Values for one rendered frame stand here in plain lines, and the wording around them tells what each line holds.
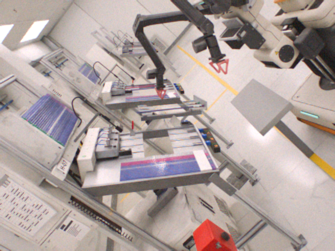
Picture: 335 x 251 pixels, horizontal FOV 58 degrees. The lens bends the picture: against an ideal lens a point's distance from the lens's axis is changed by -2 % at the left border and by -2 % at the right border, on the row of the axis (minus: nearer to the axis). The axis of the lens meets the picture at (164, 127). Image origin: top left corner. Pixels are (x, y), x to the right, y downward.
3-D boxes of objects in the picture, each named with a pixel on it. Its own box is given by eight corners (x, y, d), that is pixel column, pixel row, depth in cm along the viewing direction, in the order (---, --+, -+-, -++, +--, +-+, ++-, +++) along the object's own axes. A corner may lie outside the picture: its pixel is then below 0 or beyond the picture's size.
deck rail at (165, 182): (219, 179, 164) (218, 169, 162) (220, 181, 162) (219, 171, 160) (84, 196, 160) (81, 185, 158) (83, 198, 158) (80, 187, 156)
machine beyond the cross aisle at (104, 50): (177, 66, 717) (112, 9, 660) (182, 73, 641) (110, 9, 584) (139, 110, 745) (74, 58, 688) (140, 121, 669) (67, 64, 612)
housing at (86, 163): (103, 145, 222) (99, 127, 217) (95, 180, 176) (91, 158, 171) (91, 146, 222) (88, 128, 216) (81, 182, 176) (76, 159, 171)
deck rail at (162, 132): (194, 132, 227) (194, 124, 225) (195, 133, 225) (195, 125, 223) (97, 143, 223) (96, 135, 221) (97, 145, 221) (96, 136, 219)
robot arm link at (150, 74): (165, 69, 224) (162, 61, 229) (149, 70, 221) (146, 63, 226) (163, 81, 234) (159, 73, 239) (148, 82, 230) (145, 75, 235)
